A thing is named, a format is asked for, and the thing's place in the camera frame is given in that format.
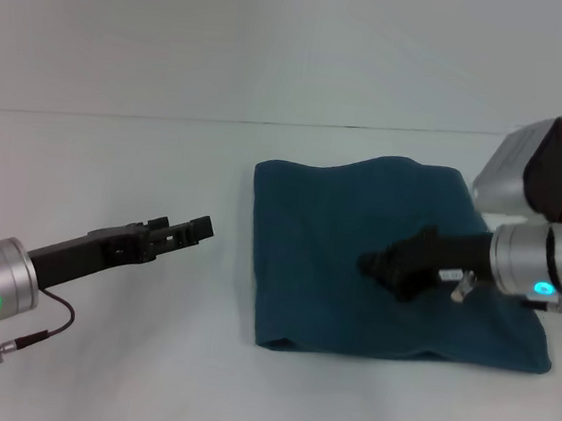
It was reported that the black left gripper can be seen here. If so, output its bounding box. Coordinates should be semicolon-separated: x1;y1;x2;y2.
24;197;218;309

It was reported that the teal blue FREE t-shirt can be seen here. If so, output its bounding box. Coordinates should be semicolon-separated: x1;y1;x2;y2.
236;141;562;381

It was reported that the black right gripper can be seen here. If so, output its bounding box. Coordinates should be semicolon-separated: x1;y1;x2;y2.
353;217;499;313

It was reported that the left gripper cable with plug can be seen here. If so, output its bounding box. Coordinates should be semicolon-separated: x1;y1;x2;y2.
0;284;77;375

